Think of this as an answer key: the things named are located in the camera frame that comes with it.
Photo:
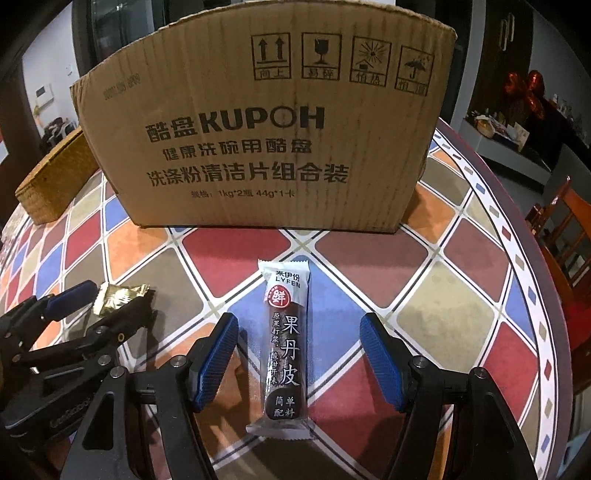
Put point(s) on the gold candy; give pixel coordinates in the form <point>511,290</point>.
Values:
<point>119,295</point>

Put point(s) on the long dark snack bar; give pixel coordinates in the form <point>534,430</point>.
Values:
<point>284,350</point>

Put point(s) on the white wall intercom panel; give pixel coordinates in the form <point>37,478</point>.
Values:
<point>44,96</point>

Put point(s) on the white low bench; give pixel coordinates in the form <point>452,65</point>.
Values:
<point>508,157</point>

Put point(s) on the dark sideboard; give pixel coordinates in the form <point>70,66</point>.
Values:
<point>572,138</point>

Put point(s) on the cardboard box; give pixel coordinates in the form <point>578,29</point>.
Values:
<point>258,138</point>

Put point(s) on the orange wooden chair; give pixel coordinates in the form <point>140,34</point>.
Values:
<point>568,240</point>

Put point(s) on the woven rattan lidded basket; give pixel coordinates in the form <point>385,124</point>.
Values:
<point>55,184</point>

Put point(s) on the clutter of gift items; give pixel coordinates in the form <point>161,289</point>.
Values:
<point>498,125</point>

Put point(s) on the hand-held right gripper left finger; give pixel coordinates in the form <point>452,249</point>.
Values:
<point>214,364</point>

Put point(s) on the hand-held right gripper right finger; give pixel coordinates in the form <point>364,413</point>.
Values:
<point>385,364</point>

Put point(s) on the dark wood tall cabinet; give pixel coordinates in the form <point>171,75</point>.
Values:
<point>501,50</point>

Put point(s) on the checkered colourful tablecloth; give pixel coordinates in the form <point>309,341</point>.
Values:
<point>461,295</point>

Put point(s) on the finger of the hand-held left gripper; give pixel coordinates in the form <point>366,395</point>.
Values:
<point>74,297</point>
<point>120,323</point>

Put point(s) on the red foil balloons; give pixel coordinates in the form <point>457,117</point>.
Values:
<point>526,92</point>

